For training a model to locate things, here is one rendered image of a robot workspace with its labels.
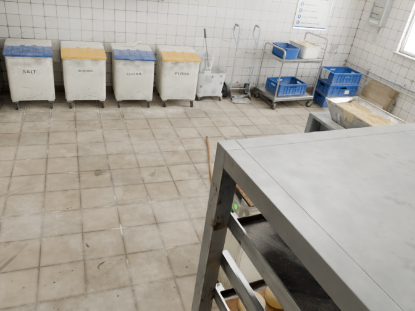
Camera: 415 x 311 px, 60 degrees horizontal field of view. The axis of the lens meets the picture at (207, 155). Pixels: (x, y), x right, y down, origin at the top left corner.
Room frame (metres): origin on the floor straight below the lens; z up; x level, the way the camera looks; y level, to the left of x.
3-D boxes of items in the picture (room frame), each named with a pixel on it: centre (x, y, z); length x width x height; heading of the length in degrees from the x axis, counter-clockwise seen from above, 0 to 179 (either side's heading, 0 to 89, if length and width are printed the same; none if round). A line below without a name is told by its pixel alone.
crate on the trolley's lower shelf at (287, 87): (5.82, -1.12, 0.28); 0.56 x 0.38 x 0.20; 121
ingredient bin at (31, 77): (4.45, 2.42, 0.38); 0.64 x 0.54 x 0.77; 26
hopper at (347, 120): (2.13, -0.97, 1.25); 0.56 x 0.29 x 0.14; 26
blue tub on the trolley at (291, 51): (5.71, -0.96, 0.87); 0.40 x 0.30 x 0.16; 26
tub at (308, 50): (5.91, -1.28, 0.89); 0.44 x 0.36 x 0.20; 32
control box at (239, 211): (1.75, -0.18, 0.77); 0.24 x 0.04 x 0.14; 26
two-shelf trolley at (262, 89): (5.83, -1.13, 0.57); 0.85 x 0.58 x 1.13; 120
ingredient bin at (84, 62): (4.70, 1.83, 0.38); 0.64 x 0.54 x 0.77; 24
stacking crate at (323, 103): (6.13, -2.02, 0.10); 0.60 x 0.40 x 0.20; 111
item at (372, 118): (2.13, -0.97, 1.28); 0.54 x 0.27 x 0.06; 26
